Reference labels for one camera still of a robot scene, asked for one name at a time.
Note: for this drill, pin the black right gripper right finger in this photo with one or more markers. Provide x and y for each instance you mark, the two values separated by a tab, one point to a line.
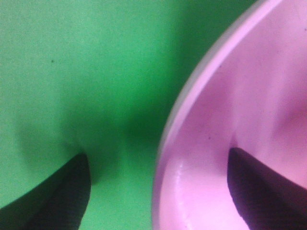
264	199

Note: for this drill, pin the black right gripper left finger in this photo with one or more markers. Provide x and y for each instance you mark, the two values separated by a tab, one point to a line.
58	203

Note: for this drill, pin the pink plate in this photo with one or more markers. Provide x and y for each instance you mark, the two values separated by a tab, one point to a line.
248	92

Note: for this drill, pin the green tablecloth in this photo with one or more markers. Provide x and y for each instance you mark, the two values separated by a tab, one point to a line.
98	76

